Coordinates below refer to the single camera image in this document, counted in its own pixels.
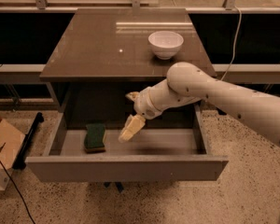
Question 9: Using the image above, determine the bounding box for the black bar on floor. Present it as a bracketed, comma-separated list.
[12, 112, 44, 170]

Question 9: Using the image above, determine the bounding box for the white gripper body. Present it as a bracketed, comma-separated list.
[133, 89, 161, 119]

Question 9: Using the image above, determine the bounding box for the cardboard box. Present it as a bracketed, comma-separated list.
[0, 116, 25, 191]

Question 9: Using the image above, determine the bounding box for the grey cabinet with counter top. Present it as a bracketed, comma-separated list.
[39, 7, 217, 130]

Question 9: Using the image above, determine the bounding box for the black floor cable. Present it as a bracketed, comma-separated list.
[0, 147, 37, 224]

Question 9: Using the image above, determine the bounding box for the white ceramic bowl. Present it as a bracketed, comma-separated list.
[148, 31, 184, 60]

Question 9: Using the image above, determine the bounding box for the grey open top drawer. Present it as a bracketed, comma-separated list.
[26, 95, 228, 182]

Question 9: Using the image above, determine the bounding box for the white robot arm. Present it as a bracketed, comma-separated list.
[119, 62, 280, 147]

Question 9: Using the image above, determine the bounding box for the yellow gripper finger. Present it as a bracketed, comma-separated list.
[119, 115, 146, 143]
[125, 91, 139, 102]

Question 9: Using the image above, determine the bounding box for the green and yellow sponge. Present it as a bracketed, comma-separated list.
[84, 123, 105, 153]

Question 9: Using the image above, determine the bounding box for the white hanging cable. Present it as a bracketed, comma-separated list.
[219, 7, 243, 81]

